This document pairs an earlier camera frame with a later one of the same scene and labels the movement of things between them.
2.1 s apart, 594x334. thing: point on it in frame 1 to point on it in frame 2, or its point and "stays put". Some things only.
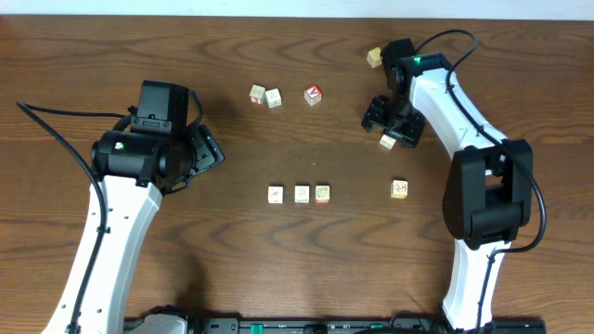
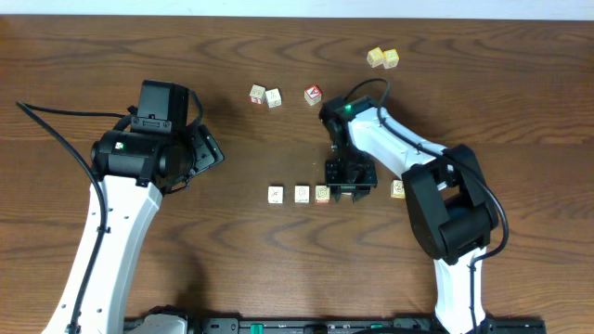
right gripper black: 408,136 to 339,186
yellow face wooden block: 399,188 stays put
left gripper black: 207,149 stays put
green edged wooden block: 303,193 stays put
